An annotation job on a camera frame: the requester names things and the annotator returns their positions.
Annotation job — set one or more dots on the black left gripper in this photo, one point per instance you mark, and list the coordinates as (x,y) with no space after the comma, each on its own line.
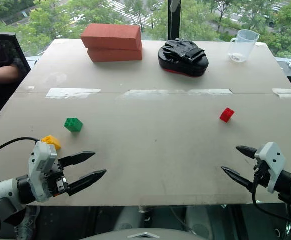
(55,178)

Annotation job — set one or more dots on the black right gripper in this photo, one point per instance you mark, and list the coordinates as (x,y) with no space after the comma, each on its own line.
(261,173)

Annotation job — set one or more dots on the yellow toy brick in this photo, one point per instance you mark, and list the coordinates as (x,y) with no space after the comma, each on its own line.
(52,141)

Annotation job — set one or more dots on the green toy brick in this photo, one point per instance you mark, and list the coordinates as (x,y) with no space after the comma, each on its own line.
(73,124)

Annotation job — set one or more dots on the red toy brick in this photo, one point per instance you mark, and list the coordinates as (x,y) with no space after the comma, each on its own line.
(227,115)

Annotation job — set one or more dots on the grey robot body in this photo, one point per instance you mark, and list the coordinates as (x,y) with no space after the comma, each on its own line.
(145,235)

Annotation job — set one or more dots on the clear plastic measuring cup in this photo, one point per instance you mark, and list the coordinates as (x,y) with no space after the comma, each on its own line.
(243,46)

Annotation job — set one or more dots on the black boxing pad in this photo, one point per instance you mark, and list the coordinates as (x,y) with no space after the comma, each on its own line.
(182,58)

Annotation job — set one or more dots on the black office chair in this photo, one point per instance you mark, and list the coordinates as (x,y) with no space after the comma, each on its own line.
(15,55)

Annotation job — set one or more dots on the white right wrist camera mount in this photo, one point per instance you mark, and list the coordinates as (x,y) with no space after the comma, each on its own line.
(273,162)

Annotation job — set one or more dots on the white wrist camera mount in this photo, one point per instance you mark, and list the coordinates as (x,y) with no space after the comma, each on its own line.
(40,165)
(273,162)

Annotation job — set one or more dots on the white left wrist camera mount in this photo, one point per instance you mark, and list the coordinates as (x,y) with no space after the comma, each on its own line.
(40,165)

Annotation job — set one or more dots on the black window post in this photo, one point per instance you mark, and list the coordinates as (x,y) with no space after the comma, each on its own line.
(173,20)

